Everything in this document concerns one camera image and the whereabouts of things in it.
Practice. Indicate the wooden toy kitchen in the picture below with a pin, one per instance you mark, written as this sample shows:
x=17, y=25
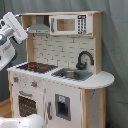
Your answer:
x=63, y=51

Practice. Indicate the left red stove knob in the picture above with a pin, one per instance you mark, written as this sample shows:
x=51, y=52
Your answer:
x=16, y=79

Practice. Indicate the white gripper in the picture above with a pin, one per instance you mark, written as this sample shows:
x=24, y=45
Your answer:
x=12, y=28

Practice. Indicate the black stovetop red burners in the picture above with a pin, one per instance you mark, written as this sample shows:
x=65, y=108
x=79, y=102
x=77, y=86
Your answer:
x=37, y=67

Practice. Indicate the white cabinet door with dispenser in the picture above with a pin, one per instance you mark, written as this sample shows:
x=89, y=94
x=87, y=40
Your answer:
x=63, y=106

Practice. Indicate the grey range hood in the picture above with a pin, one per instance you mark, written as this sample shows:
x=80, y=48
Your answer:
x=38, y=26

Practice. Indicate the right red stove knob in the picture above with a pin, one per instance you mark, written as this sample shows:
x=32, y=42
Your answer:
x=34, y=84

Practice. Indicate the grey toy sink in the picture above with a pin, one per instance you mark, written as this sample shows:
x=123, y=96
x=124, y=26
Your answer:
x=73, y=74

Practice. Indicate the red stove knob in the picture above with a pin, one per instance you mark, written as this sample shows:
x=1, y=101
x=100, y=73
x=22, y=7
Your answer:
x=16, y=79
x=34, y=84

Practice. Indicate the grey backdrop curtain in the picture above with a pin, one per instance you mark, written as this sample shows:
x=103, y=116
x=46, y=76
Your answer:
x=114, y=44

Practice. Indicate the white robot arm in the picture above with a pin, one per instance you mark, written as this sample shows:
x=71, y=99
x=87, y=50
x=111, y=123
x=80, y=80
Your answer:
x=7, y=53

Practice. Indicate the white toy microwave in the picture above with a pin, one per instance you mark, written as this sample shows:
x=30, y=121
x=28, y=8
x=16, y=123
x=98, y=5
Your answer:
x=71, y=24

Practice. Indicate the white oven door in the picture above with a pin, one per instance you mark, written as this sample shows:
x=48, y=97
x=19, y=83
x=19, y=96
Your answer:
x=27, y=102

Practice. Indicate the black toy faucet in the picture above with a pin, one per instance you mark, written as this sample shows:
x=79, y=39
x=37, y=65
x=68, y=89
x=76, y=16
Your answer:
x=82, y=60

